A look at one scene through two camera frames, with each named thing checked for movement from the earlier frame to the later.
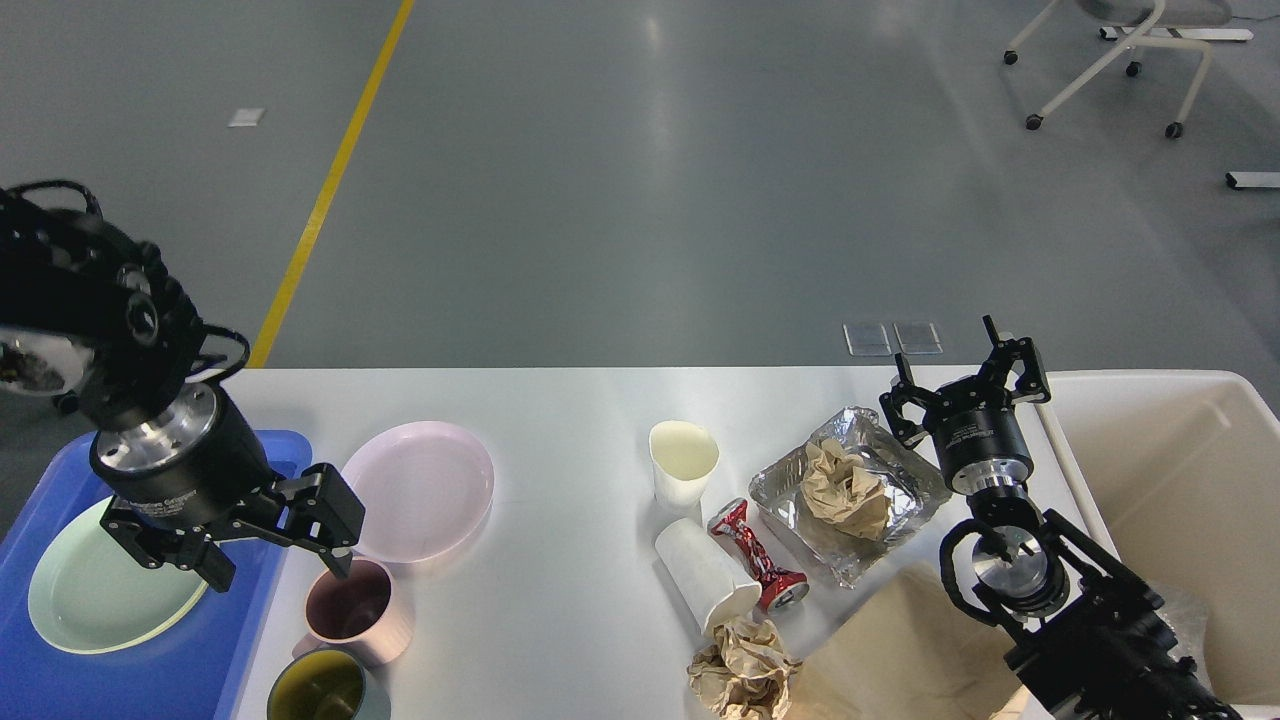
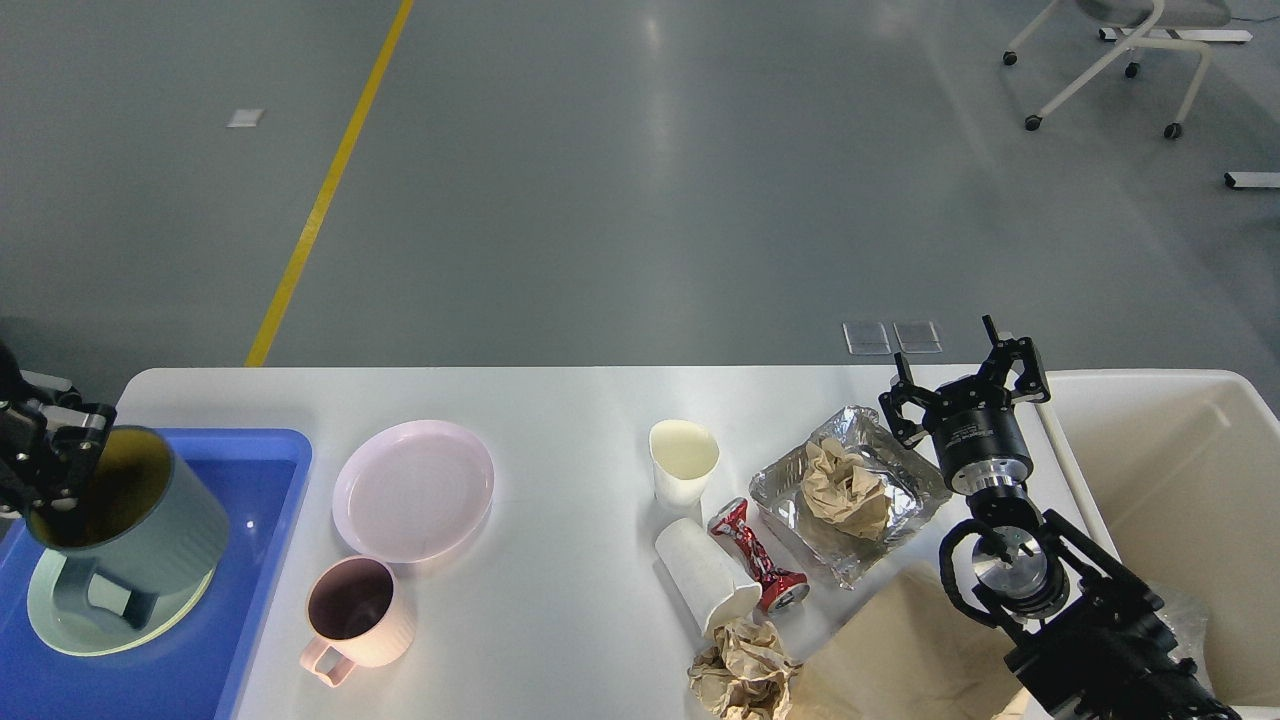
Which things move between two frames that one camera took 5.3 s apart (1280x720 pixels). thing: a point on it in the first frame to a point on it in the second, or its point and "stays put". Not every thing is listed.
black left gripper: x=191 y=470 to x=79 y=437
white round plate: x=425 y=487 stays put
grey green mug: x=328 y=684 to x=148 y=522
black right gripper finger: x=1022 y=352 stays put
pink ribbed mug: x=364 y=615 stays put
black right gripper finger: x=908 y=432 stays put
